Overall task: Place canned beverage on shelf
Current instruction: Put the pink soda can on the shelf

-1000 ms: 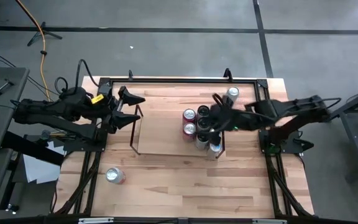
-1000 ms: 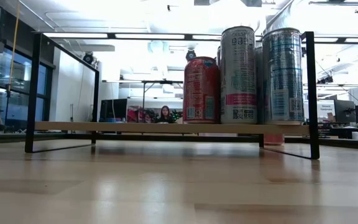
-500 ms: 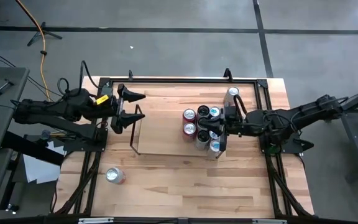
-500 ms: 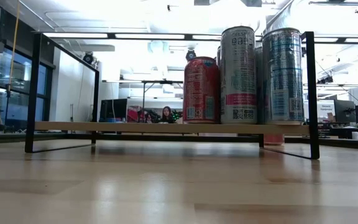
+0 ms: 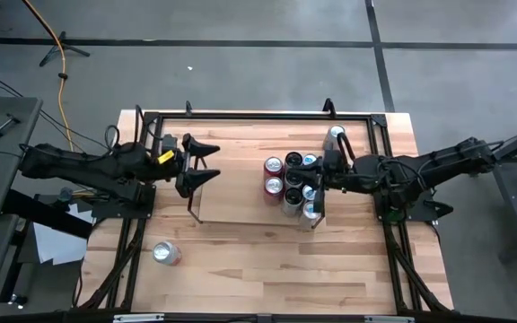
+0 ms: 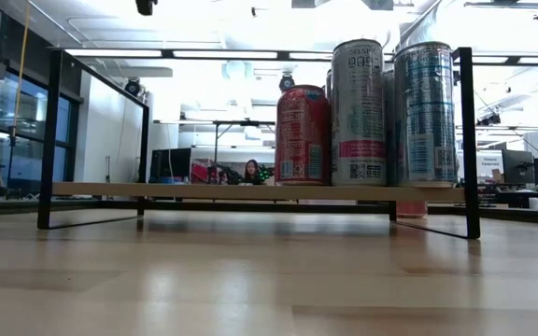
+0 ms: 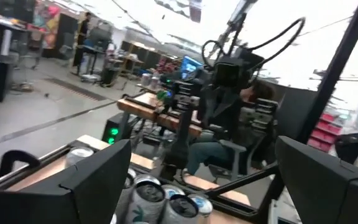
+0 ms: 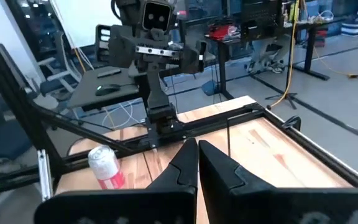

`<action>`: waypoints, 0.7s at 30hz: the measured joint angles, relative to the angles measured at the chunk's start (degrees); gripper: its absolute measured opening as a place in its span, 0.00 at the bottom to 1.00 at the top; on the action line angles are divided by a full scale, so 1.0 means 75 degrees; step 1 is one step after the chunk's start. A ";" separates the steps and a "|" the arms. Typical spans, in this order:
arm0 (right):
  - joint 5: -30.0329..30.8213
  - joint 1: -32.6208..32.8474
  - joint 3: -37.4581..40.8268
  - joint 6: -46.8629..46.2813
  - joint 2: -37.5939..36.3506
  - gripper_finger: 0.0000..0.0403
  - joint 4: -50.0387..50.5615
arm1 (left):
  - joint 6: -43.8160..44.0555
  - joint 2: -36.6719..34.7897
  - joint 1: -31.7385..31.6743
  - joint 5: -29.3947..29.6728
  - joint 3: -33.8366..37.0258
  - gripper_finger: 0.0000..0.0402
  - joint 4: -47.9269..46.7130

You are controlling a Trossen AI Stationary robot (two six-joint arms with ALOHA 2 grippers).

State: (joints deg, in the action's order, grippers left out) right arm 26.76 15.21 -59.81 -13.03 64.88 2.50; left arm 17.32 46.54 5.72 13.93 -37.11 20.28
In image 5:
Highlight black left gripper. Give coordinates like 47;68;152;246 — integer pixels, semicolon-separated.
157;132;222;199

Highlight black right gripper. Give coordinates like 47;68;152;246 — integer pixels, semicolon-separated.
290;159;354;215

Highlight red Fanta can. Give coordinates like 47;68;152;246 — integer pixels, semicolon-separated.
262;155;285;179

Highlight black brass table clamp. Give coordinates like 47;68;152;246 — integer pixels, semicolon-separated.
56;186;102;208

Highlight black support beam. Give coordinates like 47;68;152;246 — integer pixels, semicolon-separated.
1;188;94;241

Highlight white paper sheets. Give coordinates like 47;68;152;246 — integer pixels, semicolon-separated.
32;204;96;266

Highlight black tripod stand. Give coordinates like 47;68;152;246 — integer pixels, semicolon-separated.
38;30;92;68

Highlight grey side table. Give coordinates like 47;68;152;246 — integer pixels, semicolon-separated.
0;96;43;220

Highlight metal table foot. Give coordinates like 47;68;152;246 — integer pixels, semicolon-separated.
6;292;31;310

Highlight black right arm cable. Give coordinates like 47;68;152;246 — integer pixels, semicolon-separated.
337;132;506;189

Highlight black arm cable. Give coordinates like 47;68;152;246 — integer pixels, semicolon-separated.
104;105;170;156
337;132;506;189

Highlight black aluminium table frame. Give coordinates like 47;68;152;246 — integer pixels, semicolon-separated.
74;110;452;323

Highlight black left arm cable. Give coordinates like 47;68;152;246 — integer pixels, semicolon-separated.
104;105;170;156

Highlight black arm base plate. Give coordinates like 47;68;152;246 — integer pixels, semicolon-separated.
372;184;455;223
91;184;157;220

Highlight silver metal bracket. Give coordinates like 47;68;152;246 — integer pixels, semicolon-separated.
113;313;165;323
364;315;415;323

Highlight yellow orange extension cable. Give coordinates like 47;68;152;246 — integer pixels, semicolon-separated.
21;0;78;152

